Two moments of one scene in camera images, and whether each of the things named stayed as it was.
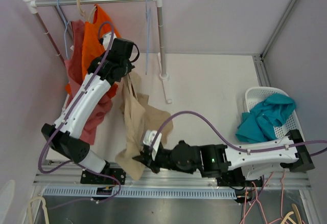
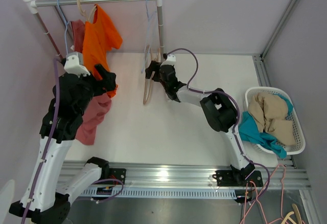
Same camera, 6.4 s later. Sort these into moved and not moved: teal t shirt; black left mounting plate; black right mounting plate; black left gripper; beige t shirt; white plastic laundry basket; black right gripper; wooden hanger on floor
Moved: beige t shirt; black left gripper; black right gripper
Not moved: black right mounting plate; black left mounting plate; teal t shirt; white plastic laundry basket; wooden hanger on floor
